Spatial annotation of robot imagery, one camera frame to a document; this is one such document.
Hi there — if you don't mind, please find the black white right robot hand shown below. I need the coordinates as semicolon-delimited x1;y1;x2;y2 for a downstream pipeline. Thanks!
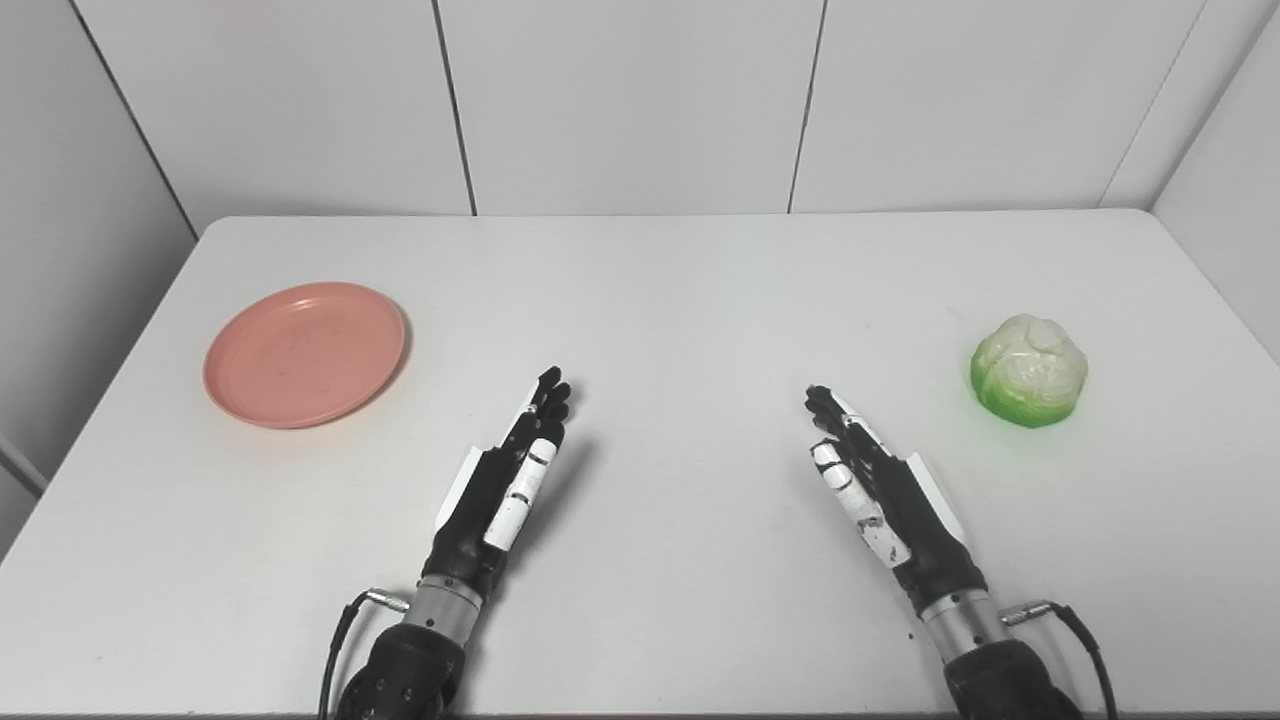
804;385;990;614

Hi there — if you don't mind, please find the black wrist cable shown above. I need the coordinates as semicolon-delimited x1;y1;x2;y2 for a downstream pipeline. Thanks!
1000;598;1119;720
318;588;411;720

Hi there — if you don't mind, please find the pink round plate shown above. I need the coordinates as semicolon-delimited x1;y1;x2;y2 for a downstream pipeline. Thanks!
203;281;408;430

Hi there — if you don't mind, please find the green white toy cabbage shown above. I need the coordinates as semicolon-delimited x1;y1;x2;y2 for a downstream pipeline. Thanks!
970;314;1089;429

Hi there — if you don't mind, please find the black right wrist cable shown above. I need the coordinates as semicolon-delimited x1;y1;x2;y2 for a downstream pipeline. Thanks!
1000;598;1119;720

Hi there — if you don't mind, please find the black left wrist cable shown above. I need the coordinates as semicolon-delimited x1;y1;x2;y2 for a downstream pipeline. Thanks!
318;588;411;720

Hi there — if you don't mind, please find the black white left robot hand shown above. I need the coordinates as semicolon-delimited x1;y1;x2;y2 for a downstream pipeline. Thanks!
423;366;573;601

